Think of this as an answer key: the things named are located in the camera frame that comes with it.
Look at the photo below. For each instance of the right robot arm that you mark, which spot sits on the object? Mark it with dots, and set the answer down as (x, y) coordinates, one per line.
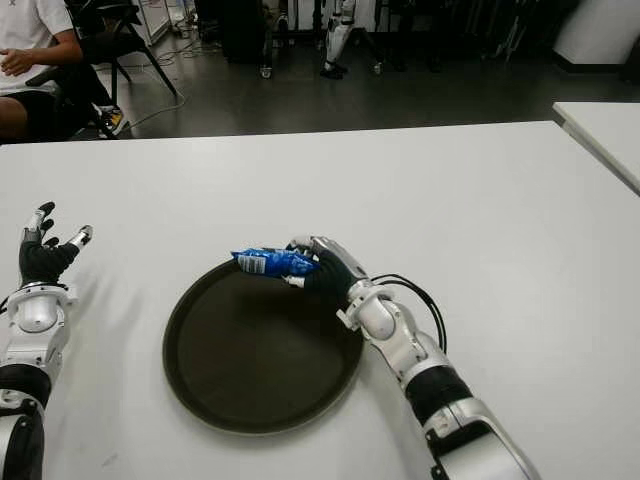
(415, 350)

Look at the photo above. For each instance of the white curved panel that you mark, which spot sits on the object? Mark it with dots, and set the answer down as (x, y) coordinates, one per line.
(597, 30)

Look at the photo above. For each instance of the black office chair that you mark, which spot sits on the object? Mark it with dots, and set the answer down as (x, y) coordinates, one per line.
(55, 75)

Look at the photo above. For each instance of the round dark brown tray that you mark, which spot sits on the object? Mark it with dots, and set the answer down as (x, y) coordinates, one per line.
(250, 360)

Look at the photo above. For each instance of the black folding chair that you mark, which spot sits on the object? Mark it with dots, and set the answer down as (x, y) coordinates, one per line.
(135, 42)

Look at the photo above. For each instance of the black cabinet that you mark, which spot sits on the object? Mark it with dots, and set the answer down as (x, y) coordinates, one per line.
(245, 30)

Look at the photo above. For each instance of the white display board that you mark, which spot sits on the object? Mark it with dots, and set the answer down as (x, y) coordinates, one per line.
(157, 17)

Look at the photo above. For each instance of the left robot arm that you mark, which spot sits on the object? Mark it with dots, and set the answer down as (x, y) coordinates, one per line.
(35, 315)

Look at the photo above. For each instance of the blue Oreo cookie pack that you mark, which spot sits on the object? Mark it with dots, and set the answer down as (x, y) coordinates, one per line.
(265, 261)

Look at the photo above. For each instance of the white side table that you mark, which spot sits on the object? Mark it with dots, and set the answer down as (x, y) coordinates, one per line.
(605, 125)

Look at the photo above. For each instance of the white humanoid robot legs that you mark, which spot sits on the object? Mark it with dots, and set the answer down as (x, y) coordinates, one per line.
(336, 40)

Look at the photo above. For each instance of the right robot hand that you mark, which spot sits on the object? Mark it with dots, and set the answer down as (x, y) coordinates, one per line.
(332, 272)

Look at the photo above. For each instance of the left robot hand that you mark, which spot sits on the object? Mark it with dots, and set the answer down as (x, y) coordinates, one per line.
(42, 260)

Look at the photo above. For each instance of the person in black trousers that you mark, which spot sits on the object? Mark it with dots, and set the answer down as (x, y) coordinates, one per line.
(87, 85)

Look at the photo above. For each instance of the black wheeled stand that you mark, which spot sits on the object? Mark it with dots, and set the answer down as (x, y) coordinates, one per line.
(266, 55)

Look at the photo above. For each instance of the seated person white shirt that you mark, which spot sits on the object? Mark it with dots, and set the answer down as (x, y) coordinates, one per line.
(25, 30)

